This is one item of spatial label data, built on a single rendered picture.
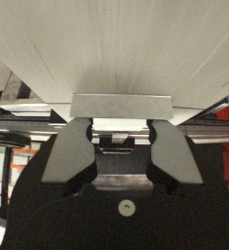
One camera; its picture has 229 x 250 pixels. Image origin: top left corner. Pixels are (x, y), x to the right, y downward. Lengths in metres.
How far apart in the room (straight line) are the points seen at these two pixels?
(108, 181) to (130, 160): 0.52
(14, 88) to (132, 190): 0.29
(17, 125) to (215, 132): 0.91
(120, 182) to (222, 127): 0.60
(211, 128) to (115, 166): 0.53
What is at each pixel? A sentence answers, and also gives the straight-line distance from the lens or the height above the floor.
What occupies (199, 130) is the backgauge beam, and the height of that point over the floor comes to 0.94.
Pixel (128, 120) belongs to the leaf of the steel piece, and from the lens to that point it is 0.16.
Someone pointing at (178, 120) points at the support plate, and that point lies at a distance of 0.19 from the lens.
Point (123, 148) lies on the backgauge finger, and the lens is 0.39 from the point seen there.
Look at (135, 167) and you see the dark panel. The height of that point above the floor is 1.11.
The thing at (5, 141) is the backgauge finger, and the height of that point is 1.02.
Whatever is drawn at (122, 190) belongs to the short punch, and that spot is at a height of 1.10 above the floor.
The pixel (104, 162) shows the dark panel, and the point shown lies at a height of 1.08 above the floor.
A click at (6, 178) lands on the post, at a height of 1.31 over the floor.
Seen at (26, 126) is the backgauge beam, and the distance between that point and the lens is 0.58.
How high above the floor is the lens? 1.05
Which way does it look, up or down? 17 degrees down
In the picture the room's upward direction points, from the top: 179 degrees counter-clockwise
